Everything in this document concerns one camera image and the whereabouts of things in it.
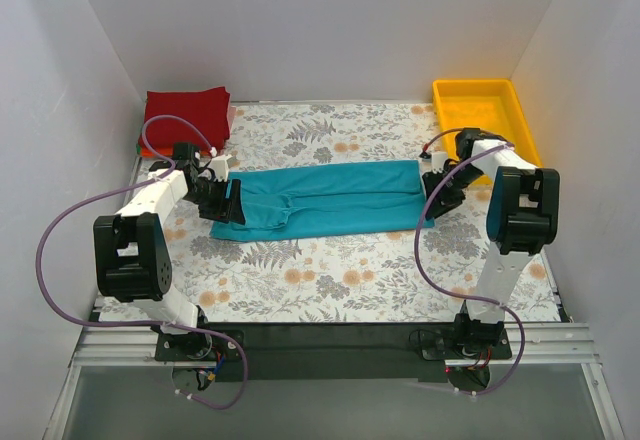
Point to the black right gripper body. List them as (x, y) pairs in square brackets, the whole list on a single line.
[(442, 191)]

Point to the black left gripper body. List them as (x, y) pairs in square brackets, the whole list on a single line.
[(223, 201)]

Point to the teal t-shirt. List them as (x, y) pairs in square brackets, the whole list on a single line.
[(326, 200)]

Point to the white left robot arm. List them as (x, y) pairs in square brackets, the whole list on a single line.
[(132, 258)]

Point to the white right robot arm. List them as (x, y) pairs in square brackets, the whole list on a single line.
[(522, 218)]

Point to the folded orange t-shirt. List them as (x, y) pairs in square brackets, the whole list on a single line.
[(146, 152)]

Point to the folded pink t-shirt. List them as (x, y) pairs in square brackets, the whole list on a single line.
[(231, 114)]

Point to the folded red t-shirt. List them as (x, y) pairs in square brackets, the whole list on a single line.
[(197, 117)]

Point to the yellow plastic tray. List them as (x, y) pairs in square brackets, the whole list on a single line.
[(488, 104)]

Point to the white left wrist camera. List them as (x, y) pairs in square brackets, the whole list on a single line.
[(219, 167)]

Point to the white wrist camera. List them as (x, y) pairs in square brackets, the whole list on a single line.
[(219, 167), (434, 162)]

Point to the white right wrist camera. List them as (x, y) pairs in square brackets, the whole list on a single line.
[(434, 162)]

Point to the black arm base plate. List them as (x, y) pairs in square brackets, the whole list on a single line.
[(324, 351)]

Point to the aluminium frame rail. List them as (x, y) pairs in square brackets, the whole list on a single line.
[(545, 343)]

